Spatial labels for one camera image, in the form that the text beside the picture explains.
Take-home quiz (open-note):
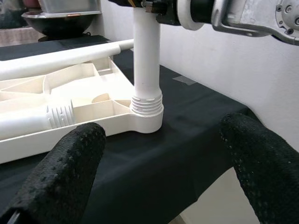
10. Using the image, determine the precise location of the black tablecloth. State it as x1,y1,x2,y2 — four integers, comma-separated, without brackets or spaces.
0,35,256,224

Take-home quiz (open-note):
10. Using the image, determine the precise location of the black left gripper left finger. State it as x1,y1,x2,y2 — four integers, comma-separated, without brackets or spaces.
0,122,107,224

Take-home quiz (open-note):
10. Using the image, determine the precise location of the white plastic table leg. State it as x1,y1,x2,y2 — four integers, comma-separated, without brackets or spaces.
102,38,135,56
0,45,119,81
0,98,76,139
128,6,164,118

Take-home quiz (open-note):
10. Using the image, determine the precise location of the grey tape patch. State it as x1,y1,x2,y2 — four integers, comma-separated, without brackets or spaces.
172,75,197,86

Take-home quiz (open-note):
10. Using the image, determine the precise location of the black wok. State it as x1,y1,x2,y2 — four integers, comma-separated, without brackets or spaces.
21,10,95,37

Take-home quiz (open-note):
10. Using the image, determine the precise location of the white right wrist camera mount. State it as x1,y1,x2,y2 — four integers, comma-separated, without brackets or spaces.
176,0,205,31

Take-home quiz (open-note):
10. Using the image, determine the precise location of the white plastic children table top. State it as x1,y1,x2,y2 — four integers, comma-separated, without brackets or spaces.
0,56,164,164

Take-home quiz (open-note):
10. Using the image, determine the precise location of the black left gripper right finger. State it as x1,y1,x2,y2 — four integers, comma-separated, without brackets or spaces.
219,112,299,224

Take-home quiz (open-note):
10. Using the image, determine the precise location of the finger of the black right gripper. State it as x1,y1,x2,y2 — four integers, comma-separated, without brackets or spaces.
108,0,141,7

